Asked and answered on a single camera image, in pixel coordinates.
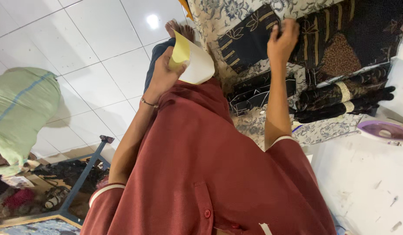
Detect purple clothes iron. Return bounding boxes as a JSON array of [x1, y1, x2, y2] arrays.
[[356, 120, 403, 147]]

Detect green woven sack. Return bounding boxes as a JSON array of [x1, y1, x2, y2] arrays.
[[0, 67, 62, 177]]

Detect folded black white-lined cloth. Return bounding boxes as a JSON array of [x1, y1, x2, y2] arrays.
[[227, 70, 297, 117]]

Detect red polo shirt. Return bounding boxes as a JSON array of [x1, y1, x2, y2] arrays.
[[80, 77, 337, 235]]

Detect rolled black cloth paper band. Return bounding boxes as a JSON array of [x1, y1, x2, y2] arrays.
[[289, 86, 396, 124], [296, 67, 392, 111]]

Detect orange cloth corner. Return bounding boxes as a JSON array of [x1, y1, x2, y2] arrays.
[[178, 0, 194, 21]]

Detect person's bare feet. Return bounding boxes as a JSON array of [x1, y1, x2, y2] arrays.
[[164, 19, 196, 44]]

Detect blue jeans leg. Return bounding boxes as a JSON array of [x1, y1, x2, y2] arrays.
[[143, 37, 176, 94]]

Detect blue metal frame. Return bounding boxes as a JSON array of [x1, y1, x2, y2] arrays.
[[0, 135, 115, 230]]

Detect yellow and white paper sheet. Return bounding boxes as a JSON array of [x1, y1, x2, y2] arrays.
[[168, 30, 216, 85]]

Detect thin wrist bracelet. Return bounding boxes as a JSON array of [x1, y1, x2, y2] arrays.
[[140, 97, 159, 108]]

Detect cream floral table cover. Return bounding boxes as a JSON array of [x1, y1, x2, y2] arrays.
[[187, 0, 364, 151]]

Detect dark brown batik cloth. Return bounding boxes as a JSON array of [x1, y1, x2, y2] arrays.
[[217, 0, 403, 76]]

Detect person's left hand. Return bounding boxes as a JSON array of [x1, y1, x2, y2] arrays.
[[145, 46, 189, 105]]

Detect person's right hand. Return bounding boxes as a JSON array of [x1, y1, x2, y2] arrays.
[[267, 18, 300, 67]]

